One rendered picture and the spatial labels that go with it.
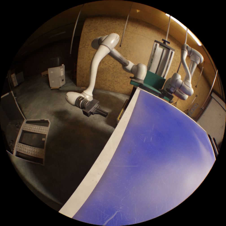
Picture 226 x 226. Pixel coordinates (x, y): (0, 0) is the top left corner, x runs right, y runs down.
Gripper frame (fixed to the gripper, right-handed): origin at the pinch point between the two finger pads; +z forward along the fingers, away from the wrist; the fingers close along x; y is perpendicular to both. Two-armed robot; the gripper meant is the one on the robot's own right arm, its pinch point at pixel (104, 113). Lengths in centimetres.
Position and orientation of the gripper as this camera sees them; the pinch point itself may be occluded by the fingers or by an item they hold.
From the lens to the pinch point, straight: 47.4
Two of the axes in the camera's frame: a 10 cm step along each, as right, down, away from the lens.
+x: 4.4, -6.6, 6.1
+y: 1.2, -6.3, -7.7
